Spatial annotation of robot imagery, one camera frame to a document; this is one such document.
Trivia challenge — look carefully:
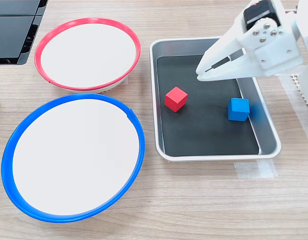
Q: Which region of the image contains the blue cube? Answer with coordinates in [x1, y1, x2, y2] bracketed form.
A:
[227, 97, 251, 122]

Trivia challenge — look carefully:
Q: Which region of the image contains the red cube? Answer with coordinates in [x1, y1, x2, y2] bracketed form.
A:
[164, 86, 189, 113]

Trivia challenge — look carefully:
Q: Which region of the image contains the steel tray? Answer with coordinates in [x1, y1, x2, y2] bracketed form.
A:
[149, 36, 282, 162]

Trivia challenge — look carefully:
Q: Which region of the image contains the black tray mat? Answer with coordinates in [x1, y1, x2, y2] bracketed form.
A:
[156, 53, 260, 158]

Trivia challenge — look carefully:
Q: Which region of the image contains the clear plastic sheet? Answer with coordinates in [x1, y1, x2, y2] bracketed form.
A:
[275, 71, 308, 147]

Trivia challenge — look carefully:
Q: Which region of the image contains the clear tape strip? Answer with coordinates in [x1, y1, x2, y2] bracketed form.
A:
[233, 159, 279, 180]

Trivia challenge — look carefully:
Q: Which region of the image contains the red-rimmed white plate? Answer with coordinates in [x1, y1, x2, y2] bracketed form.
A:
[34, 17, 141, 94]

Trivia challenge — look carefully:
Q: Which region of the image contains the blue-rimmed white plate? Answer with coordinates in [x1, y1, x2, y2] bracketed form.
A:
[0, 93, 146, 224]

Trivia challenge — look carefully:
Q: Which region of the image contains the black glossy device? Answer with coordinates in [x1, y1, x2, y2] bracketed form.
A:
[0, 0, 49, 66]

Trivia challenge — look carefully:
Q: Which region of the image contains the pale perforated base plate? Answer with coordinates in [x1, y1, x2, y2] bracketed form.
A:
[290, 72, 308, 117]

